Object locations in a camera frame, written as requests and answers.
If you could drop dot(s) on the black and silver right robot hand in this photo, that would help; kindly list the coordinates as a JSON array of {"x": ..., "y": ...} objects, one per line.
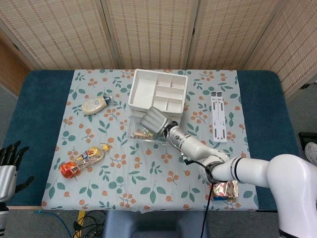
[{"x": 156, "y": 121}]

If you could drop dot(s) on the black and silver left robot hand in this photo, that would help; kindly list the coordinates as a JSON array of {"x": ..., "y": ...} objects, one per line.
[{"x": 6, "y": 178}]

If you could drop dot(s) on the long striped snack bar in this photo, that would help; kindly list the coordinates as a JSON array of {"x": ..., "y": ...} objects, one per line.
[{"x": 139, "y": 135}]

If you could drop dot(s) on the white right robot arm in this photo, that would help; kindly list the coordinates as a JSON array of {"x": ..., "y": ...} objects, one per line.
[{"x": 247, "y": 171}]

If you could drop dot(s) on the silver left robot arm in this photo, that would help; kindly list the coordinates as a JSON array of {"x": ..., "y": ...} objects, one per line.
[{"x": 3, "y": 218}]

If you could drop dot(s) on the white drawer organizer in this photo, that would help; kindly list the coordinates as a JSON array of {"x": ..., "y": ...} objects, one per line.
[{"x": 143, "y": 90}]

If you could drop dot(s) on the floral patterned tablecloth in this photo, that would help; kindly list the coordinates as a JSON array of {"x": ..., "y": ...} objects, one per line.
[{"x": 123, "y": 173}]

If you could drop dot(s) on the white folding laptop stand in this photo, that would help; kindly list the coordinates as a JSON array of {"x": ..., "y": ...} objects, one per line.
[{"x": 219, "y": 116}]

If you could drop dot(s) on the mayonnaise squeeze bottle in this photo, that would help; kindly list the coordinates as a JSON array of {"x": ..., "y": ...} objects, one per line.
[{"x": 92, "y": 105}]

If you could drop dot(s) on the orange drink plastic bottle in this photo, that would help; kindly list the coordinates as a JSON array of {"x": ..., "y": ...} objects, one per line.
[{"x": 84, "y": 158}]

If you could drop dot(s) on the woven bamboo folding screen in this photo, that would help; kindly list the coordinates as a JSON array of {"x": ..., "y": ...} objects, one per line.
[{"x": 153, "y": 32}]

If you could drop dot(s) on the silver foil snack packet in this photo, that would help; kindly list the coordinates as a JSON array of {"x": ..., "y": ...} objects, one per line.
[{"x": 225, "y": 189}]

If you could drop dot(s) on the blue padded chair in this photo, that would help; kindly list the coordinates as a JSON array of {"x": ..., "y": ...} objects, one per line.
[{"x": 153, "y": 225}]

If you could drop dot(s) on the wooden door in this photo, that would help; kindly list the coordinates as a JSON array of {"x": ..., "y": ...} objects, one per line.
[{"x": 10, "y": 69}]

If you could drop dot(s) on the white sneaker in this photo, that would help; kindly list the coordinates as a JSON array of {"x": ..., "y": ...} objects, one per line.
[{"x": 311, "y": 155}]

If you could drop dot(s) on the black box frame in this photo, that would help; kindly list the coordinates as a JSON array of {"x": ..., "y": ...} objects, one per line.
[{"x": 303, "y": 136}]

